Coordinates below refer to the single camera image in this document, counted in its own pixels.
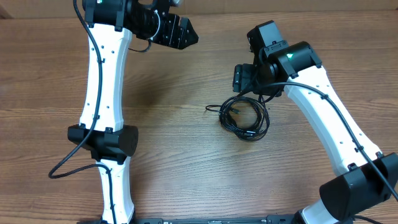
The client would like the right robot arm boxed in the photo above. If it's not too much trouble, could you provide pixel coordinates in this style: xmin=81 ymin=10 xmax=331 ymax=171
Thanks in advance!
xmin=233 ymin=21 xmax=397 ymax=223

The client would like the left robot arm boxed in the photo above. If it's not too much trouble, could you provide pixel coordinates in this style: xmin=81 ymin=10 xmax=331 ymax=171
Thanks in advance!
xmin=68 ymin=0 xmax=198 ymax=223

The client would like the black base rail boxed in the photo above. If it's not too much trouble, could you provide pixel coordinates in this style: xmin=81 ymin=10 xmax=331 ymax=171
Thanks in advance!
xmin=129 ymin=215 xmax=304 ymax=224

